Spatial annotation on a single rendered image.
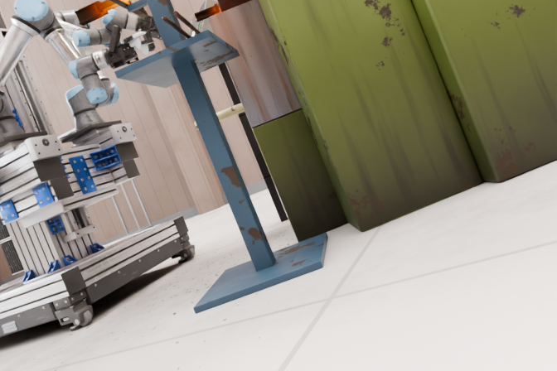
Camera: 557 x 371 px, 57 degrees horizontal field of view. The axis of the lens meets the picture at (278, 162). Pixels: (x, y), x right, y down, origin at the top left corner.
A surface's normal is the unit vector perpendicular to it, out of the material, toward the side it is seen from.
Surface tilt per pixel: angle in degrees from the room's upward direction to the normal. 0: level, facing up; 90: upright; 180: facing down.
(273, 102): 90
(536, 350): 0
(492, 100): 90
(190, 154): 90
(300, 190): 90
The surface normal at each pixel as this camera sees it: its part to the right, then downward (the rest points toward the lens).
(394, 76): 0.03, 0.00
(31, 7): 0.22, -0.16
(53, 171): 0.85, -0.33
